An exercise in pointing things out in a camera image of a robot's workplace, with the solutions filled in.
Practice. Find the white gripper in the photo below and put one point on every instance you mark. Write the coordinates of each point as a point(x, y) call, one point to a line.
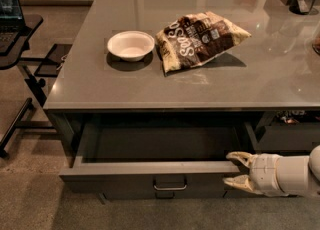
point(264, 173)

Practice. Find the grey drawer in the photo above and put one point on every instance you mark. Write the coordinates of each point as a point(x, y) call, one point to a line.
point(280, 137)
point(146, 159)
point(104, 198)

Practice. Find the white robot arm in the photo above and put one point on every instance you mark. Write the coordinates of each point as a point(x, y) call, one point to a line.
point(299, 175)

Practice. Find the snack bags in drawer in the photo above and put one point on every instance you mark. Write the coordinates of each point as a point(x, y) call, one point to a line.
point(298, 116)

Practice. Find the brown and cream chip bag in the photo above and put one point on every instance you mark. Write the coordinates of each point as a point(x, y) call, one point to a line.
point(195, 39)

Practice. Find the dark round object at edge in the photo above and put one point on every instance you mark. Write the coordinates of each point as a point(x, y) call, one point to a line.
point(316, 45)

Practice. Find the white paper bowl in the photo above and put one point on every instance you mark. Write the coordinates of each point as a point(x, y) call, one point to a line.
point(131, 46)

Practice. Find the black laptop stand table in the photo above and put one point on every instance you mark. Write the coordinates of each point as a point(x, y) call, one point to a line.
point(33, 70)

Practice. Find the black laptop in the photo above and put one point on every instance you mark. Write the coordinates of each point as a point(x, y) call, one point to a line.
point(12, 24)

